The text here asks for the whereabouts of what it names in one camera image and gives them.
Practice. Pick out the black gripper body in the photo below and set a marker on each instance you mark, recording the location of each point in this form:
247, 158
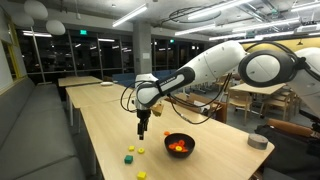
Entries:
144, 116

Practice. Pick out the yellow disc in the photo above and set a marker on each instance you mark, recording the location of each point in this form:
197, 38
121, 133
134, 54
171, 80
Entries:
141, 150
178, 148

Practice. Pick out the orange disc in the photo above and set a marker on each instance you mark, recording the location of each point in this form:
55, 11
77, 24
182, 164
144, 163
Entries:
170, 147
173, 145
185, 150
181, 142
166, 133

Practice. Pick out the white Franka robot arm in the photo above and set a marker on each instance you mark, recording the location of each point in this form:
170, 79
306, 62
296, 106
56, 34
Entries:
213, 60

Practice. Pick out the black bowl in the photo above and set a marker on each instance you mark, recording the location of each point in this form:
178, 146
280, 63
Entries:
178, 155

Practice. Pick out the green cube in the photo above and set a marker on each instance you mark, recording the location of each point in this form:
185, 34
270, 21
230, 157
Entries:
128, 159

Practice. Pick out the blue sofa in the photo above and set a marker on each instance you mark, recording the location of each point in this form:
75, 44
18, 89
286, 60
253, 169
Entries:
163, 71
123, 80

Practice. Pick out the large yellow cube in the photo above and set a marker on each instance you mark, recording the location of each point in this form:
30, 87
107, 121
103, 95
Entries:
141, 175

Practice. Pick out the long wooden table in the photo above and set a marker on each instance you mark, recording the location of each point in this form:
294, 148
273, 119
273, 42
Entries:
100, 95
78, 80

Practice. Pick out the white flat object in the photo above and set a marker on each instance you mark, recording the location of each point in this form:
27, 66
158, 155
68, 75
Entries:
106, 83

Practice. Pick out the white paper sign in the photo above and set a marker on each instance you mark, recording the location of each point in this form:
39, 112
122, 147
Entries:
146, 55

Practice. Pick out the concrete pillar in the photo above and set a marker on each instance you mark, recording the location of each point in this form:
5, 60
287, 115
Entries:
142, 50

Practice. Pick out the small green sign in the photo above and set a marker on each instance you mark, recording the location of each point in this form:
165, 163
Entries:
171, 41

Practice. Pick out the distant ceiling light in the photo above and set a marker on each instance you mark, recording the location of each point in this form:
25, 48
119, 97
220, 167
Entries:
106, 40
36, 34

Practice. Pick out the light wooden chair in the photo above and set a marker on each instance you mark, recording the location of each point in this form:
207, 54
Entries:
241, 101
281, 105

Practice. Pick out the green exit sign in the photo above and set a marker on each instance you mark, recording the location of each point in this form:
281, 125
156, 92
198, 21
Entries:
83, 32

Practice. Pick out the grey upholstered bench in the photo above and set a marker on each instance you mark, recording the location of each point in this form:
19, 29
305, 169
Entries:
33, 133

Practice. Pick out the grey tape roll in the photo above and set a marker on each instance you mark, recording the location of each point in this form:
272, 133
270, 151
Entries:
257, 141

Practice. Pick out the wooden dining table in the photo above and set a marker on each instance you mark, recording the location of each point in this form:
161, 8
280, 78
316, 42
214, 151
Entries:
263, 90

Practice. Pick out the white globe pendant lamp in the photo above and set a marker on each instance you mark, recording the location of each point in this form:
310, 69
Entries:
22, 19
35, 9
55, 27

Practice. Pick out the tan leather roll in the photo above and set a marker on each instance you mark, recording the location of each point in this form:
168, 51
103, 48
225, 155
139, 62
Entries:
290, 127

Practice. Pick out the black bag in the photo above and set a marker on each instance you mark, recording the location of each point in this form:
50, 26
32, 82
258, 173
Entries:
290, 156

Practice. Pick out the white ceiling projector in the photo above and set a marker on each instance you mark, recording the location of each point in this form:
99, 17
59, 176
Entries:
306, 28

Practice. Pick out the tan wrist camera mount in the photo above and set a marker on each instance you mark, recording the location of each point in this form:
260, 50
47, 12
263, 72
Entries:
157, 109

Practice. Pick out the yellow window frame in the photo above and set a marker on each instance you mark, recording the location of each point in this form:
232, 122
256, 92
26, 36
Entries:
12, 63

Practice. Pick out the black tripod mount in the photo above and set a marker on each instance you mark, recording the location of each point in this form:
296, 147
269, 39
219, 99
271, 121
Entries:
311, 120

